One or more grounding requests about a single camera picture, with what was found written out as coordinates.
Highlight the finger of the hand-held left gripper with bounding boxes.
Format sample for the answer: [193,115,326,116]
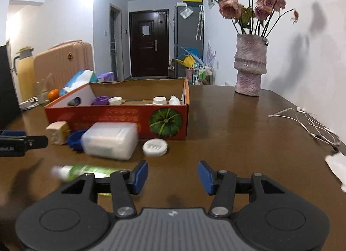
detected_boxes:
[0,135,49,149]
[0,129,27,136]

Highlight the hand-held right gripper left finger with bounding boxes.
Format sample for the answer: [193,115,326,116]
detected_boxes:
[61,160,149,218]

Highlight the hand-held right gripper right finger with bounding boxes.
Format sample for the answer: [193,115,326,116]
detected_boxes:
[197,160,286,218]

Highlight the white plastic box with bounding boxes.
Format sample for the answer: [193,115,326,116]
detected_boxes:
[80,122,139,161]

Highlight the green tube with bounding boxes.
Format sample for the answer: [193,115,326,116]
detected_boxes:
[51,165,133,183]

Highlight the red cardboard box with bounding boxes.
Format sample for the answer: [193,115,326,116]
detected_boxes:
[44,78,190,141]

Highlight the purple ribbed cap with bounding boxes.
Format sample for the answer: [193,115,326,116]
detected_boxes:
[91,96,110,106]

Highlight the small wooden block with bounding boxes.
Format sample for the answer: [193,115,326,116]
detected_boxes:
[45,121,71,145]

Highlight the white embossed round lid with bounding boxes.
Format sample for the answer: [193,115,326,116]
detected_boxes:
[142,139,168,157]

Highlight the blue round lid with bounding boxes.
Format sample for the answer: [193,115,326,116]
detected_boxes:
[67,129,90,153]

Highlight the clear glass with straw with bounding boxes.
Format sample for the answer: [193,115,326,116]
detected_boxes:
[34,73,53,105]

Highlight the yellow thermos jug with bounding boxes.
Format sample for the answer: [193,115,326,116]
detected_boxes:
[13,46,36,103]

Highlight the blue tissue pack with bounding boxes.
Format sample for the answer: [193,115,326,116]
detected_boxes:
[59,70,99,96]

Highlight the pink ribbed suitcase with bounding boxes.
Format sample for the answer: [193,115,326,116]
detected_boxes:
[33,40,94,93]

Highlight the purple tissue pack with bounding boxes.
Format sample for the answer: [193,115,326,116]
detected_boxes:
[97,72,115,83]

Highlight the small storage rack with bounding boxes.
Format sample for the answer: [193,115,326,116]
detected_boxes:
[185,64,214,85]

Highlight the white earphones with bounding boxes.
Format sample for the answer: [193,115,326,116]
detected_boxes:
[268,106,342,147]

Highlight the yellow watering can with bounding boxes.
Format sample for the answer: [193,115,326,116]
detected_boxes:
[176,55,197,68]

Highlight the grey ceramic vase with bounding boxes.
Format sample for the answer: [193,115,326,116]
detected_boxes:
[234,34,269,97]

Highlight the dark brown entrance door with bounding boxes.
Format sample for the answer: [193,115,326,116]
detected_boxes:
[129,9,170,79]

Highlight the side room door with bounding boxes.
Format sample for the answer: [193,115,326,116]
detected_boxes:
[109,3,122,81]

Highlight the white crumpled tissue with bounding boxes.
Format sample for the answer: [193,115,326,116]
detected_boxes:
[324,152,346,193]

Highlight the grey refrigerator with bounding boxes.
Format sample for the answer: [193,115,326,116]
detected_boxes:
[174,3,205,79]

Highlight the folded clear umbrella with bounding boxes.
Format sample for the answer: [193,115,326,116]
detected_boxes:
[195,4,204,41]

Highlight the dried pink roses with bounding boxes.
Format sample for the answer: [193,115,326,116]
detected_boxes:
[177,0,305,37]

